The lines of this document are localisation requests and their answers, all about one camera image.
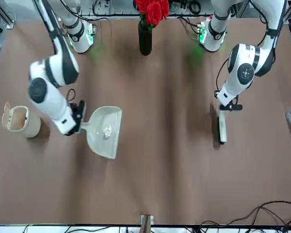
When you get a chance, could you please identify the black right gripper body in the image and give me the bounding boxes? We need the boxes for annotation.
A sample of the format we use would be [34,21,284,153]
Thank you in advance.
[69,103,82,132]

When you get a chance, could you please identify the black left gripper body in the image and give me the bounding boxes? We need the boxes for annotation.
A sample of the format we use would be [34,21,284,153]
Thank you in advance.
[226,96,240,107]

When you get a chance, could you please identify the white brush with black bristles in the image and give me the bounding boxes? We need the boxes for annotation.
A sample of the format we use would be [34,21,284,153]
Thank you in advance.
[215,109,227,147]

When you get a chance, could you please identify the pale green plastic dustpan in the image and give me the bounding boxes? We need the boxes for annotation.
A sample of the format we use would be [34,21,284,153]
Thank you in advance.
[79,106,123,160]

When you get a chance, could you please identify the white paper ball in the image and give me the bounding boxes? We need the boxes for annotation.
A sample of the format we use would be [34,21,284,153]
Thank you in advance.
[102,124,113,139]

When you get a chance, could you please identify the small beige lidded bin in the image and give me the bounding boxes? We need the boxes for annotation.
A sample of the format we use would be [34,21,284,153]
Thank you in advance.
[1,101,42,139]

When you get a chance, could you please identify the black vase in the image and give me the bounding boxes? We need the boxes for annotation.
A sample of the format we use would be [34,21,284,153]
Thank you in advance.
[138,20,153,56]

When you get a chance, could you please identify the red rose bouquet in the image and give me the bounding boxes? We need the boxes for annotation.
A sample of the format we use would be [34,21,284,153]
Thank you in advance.
[135,0,171,32]

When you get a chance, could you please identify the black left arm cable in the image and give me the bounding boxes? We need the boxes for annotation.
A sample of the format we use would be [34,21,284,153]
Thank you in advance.
[214,0,288,100]

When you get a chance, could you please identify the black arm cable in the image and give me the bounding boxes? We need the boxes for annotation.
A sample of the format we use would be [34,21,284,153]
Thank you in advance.
[32,0,77,105]
[214,0,288,100]

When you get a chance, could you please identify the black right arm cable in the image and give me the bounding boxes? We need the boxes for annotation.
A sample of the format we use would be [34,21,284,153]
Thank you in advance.
[32,0,77,105]

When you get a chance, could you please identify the aluminium camera post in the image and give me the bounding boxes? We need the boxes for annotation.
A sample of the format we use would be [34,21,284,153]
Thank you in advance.
[140,214,154,233]

